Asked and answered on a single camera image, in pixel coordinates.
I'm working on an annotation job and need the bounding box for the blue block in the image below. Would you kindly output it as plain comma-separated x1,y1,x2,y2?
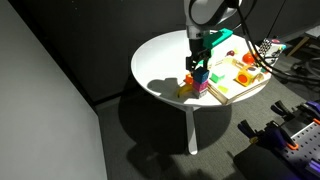
193,67,210,85

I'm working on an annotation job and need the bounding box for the office chair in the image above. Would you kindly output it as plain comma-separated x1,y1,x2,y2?
289,41,320,95

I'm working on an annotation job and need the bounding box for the yellow-green toy piece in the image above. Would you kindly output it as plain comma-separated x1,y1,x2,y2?
217,85,230,94

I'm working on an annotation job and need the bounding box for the black spring clamp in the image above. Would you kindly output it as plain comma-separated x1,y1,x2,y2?
270,99,295,120
237,119,264,141

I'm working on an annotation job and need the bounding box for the colourful activity cube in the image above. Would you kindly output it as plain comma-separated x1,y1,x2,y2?
235,65,264,88

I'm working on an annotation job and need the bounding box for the black white patterned cube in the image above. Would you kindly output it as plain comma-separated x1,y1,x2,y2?
259,38,285,60

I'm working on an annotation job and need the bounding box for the white table base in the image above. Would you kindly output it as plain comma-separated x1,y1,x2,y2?
173,102,201,156

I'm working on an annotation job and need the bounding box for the purple clamp orange handle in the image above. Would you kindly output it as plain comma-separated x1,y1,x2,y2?
262,121,300,151

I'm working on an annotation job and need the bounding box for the grey pegboard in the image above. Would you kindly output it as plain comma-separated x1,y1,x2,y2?
279,121,320,180

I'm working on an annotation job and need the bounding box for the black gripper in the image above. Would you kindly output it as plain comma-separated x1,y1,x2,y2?
185,37,215,73

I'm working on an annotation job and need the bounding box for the green block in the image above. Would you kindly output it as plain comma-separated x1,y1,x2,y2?
209,72,226,84

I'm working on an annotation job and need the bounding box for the purple spring clamp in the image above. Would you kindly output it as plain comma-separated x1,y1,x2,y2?
298,99,320,122

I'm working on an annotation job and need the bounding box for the yellow banana toy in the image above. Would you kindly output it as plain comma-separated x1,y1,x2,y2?
176,83,195,100

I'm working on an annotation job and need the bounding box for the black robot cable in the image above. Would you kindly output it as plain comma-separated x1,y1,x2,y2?
229,0,320,84
239,0,320,79

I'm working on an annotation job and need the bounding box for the grey block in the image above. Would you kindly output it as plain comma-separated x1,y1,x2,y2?
193,88,208,99

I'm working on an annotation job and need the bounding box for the wooden box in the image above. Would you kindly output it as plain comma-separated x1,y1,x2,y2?
206,56,273,105

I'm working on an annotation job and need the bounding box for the red orange round toy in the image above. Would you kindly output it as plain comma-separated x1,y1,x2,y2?
242,52,258,66

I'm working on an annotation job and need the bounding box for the pink block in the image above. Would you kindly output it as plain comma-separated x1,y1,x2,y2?
192,79,209,93

